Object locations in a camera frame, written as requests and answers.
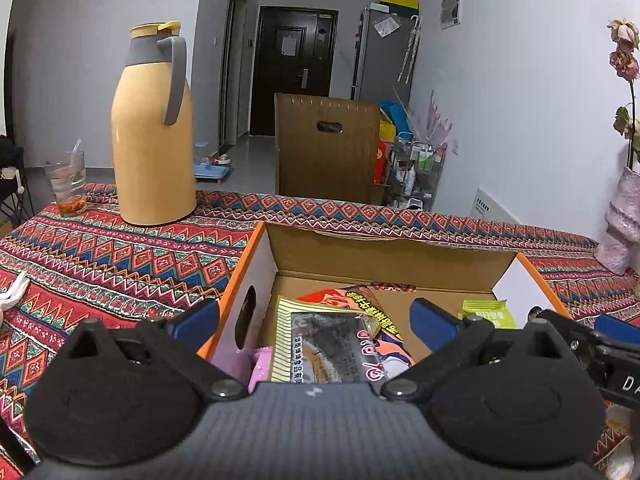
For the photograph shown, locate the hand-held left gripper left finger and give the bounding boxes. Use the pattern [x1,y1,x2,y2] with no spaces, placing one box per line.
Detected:
[62,298,247,402]

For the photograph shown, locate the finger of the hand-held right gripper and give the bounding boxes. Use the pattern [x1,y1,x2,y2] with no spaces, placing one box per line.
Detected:
[531,306,608,386]
[595,314,640,347]

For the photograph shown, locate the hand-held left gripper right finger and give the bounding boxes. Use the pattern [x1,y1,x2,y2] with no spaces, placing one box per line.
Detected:
[381,298,576,403]

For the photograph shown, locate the red cartoon snack packet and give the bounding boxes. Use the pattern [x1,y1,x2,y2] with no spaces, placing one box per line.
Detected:
[299,286,417,367]

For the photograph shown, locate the green snack packet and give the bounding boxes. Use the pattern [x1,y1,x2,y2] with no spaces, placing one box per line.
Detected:
[460,298,516,331]

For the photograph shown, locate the red cardboard box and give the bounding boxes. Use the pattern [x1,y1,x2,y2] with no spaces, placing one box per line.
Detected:
[197,221,575,395]

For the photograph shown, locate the pink snack packet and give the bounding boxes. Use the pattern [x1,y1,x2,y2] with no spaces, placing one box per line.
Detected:
[248,347,275,395]

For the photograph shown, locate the yellow striped snack packet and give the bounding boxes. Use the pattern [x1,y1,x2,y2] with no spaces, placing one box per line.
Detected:
[269,296,388,386]

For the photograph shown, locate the pink textured vase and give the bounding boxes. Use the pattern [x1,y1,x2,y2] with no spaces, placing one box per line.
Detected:
[595,166,640,277]

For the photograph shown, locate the blue pet feeder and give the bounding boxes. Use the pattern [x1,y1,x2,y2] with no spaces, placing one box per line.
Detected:
[194,141,235,182]

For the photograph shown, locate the red yellow carton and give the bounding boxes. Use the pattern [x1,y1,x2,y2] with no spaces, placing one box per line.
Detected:
[374,121,396,186]

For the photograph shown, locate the white cotton glove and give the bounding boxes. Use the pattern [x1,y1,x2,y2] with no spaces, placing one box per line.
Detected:
[0,271,28,313]

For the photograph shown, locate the glass cup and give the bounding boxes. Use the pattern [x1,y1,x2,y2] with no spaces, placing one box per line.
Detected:
[44,159,90,218]

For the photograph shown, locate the yellow thermos jug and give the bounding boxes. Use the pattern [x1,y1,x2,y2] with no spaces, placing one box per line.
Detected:
[111,21,197,226]

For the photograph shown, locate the brown cardboard box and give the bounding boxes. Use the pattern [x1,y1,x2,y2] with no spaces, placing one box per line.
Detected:
[274,92,383,205]

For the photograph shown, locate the purple dried grass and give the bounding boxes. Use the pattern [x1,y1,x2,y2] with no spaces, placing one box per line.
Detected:
[412,89,453,148]

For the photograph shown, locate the blue roll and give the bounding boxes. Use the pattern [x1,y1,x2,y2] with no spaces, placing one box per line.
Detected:
[378,100,413,126]

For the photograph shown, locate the black folding chair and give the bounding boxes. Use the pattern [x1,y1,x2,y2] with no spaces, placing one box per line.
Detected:
[0,135,36,226]

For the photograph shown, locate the dried pink roses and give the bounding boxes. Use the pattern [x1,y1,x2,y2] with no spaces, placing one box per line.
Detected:
[606,19,640,167]

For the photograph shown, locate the grey refrigerator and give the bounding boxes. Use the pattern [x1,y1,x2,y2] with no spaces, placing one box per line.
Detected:
[351,6,420,103]

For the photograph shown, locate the white folded umbrella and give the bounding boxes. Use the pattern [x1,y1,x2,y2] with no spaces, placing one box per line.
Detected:
[397,14,422,84]

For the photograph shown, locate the dark entrance door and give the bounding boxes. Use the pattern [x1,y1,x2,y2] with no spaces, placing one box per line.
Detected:
[249,6,339,137]

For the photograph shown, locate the white wall heater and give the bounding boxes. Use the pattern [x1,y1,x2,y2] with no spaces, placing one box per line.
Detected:
[472,187,522,223]

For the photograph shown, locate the wire storage cart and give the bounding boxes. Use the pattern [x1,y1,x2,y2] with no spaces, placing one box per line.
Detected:
[387,132,446,211]

